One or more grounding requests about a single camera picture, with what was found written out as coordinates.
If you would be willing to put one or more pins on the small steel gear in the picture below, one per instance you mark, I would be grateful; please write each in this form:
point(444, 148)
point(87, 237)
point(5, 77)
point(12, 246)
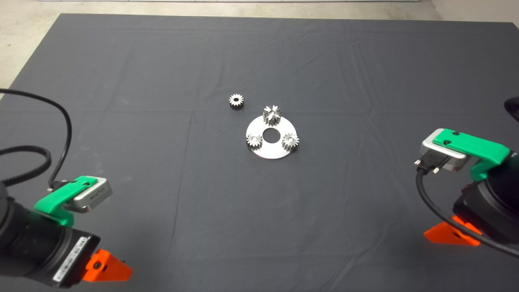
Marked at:
point(236, 101)
point(254, 141)
point(290, 142)

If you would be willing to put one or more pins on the silver right camera box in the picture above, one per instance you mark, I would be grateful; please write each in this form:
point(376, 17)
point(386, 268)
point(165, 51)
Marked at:
point(434, 148)

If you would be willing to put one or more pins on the large steel gear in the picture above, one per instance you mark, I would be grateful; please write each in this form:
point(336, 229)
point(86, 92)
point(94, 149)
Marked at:
point(271, 115)

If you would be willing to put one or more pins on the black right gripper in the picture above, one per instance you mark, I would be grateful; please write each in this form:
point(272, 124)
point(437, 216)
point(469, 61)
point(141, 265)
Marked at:
point(494, 223)

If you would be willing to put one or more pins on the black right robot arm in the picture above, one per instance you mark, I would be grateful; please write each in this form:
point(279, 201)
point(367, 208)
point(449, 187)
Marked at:
point(507, 178)

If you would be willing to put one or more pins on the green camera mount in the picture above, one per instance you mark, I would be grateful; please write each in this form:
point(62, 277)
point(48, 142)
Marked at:
point(52, 200)
point(470, 147)

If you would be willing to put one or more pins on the round metal plate with pins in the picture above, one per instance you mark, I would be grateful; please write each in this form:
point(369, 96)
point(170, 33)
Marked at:
point(272, 152)

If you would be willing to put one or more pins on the green right camera mount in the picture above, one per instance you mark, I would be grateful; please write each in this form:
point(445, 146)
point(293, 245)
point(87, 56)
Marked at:
point(470, 147)

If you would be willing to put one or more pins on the silver left camera box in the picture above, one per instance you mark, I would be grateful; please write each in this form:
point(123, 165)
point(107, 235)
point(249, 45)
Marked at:
point(95, 195)

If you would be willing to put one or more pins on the green left camera mount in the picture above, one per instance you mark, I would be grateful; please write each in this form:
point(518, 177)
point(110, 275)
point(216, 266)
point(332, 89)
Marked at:
point(52, 200)

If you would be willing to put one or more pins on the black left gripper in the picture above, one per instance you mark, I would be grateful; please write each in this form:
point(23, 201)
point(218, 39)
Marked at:
point(67, 259)

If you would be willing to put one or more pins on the silver camera box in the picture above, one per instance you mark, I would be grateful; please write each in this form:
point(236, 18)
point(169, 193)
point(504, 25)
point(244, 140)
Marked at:
point(95, 195)
point(434, 148)

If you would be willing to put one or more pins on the dark grey table cloth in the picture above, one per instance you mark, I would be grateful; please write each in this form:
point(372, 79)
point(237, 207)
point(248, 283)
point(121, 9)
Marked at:
point(162, 81)

